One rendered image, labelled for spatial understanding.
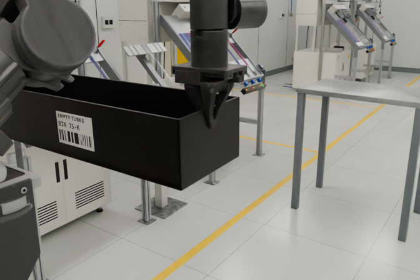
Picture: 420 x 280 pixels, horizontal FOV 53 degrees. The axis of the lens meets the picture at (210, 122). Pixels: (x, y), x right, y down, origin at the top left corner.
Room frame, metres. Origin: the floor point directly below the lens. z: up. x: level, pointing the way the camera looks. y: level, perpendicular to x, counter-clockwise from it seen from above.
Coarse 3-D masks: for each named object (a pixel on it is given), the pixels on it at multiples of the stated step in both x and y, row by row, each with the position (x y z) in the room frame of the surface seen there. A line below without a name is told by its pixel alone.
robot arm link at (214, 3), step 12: (192, 0) 0.63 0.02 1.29; (204, 0) 0.62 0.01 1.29; (216, 0) 0.62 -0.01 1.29; (228, 0) 0.66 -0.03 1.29; (192, 12) 0.63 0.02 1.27; (204, 12) 0.62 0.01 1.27; (216, 12) 0.62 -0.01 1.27; (228, 12) 0.66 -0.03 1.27; (192, 24) 0.63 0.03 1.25; (204, 24) 0.62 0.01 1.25; (216, 24) 0.62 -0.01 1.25
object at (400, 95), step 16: (320, 80) 2.77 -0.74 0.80; (336, 80) 2.77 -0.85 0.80; (304, 96) 2.49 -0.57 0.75; (336, 96) 2.35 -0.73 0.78; (352, 96) 2.30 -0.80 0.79; (368, 96) 2.25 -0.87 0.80; (384, 96) 2.25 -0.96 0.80; (400, 96) 2.25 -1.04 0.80; (416, 96) 2.25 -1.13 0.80; (304, 112) 2.50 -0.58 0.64; (416, 112) 2.10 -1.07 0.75; (320, 128) 2.82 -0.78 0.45; (416, 128) 2.09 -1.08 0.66; (320, 144) 2.82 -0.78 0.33; (416, 144) 2.09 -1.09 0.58; (320, 160) 2.81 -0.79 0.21; (416, 160) 2.08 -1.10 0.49; (320, 176) 2.81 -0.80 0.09; (416, 192) 2.43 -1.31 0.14; (416, 208) 2.43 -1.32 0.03; (400, 224) 2.10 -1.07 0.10; (400, 240) 2.10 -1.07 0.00
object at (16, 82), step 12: (0, 60) 0.41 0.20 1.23; (12, 60) 0.42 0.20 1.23; (0, 72) 0.41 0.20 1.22; (12, 72) 0.41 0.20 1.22; (0, 84) 0.40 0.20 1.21; (12, 84) 0.42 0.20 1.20; (24, 84) 0.43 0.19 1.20; (0, 96) 0.40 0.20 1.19; (12, 96) 0.42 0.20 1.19; (0, 108) 0.39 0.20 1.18; (0, 120) 0.40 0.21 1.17; (0, 132) 0.37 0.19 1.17; (0, 144) 0.37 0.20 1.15; (12, 144) 0.38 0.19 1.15
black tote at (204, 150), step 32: (32, 96) 0.77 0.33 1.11; (64, 96) 0.98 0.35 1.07; (96, 96) 0.92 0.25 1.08; (128, 96) 0.86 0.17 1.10; (160, 96) 0.81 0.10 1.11; (0, 128) 0.85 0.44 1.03; (32, 128) 0.78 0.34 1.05; (64, 128) 0.72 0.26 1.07; (96, 128) 0.68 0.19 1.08; (128, 128) 0.63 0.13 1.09; (160, 128) 0.59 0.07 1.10; (192, 128) 0.60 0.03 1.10; (224, 128) 0.68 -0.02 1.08; (96, 160) 0.68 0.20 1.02; (128, 160) 0.64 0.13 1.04; (160, 160) 0.60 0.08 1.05; (192, 160) 0.60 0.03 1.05; (224, 160) 0.68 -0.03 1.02
